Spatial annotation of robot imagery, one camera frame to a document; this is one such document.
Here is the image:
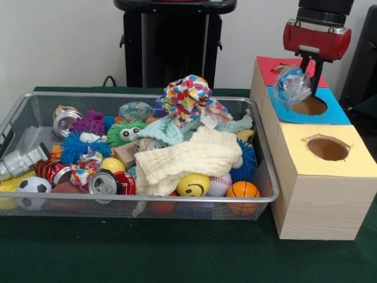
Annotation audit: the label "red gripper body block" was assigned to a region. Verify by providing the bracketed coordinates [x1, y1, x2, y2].
[283, 19, 352, 62]

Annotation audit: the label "wooden box with three holes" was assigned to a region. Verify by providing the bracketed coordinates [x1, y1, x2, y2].
[250, 55, 377, 241]

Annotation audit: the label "cream waffle cloth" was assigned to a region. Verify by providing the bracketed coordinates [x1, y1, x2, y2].
[133, 125, 244, 218]

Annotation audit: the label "dark green table cloth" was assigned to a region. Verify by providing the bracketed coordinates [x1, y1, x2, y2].
[352, 94, 377, 119]
[0, 85, 377, 283]

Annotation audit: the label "black cable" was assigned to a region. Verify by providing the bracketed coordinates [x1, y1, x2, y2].
[102, 75, 119, 88]

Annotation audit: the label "shallow silver mesh bin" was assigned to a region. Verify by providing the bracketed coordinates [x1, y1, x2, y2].
[0, 91, 280, 221]

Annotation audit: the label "green spiky toy with eyes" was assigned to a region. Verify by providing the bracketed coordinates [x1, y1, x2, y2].
[105, 117, 148, 148]

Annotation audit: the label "grey crushed bottle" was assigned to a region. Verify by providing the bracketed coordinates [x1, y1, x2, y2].
[0, 143, 50, 181]

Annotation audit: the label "polka dot cloth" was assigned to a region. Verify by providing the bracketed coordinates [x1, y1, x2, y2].
[160, 75, 235, 130]

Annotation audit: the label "small soccer ball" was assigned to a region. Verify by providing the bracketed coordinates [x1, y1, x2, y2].
[16, 176, 53, 212]

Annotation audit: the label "purple knobbly toy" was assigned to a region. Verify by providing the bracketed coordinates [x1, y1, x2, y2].
[69, 110, 106, 137]

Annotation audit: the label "small orange basketball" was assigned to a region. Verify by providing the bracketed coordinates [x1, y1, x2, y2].
[226, 180, 262, 216]

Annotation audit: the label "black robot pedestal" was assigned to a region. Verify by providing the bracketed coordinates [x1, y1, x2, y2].
[113, 0, 238, 88]

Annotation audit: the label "black flat panel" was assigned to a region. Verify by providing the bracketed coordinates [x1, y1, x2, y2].
[338, 4, 377, 110]

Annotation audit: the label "crushed clear plastic bottle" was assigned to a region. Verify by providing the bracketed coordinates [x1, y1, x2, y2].
[272, 65, 313, 106]

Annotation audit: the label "yellow smiley ball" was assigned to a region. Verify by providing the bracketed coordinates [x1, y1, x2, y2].
[176, 173, 211, 198]

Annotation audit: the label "blue spiky toy small eyes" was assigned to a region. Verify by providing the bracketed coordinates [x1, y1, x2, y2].
[60, 131, 112, 166]

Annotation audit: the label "mint green waffle cloth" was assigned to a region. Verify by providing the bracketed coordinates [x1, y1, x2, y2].
[129, 113, 254, 147]

